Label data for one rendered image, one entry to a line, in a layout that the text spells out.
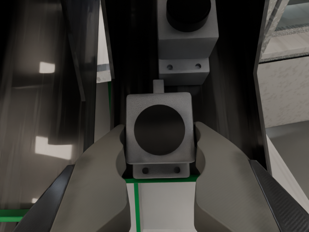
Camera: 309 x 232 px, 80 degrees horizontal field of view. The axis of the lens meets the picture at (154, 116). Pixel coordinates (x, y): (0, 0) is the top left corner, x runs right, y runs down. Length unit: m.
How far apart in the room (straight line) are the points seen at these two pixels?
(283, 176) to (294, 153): 1.20
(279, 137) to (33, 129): 1.76
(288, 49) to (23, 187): 1.01
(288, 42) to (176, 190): 0.90
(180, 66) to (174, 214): 0.26
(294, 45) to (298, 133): 1.01
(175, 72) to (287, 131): 1.77
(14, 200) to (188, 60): 0.19
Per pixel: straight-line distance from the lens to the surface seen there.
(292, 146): 1.83
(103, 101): 0.28
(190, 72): 0.16
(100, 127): 0.29
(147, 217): 0.36
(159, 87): 0.17
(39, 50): 0.23
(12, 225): 0.48
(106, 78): 0.22
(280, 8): 0.23
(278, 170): 0.62
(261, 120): 0.18
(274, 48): 1.02
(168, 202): 0.34
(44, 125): 0.20
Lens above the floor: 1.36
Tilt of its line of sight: 53 degrees down
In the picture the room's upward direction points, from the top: 4 degrees counter-clockwise
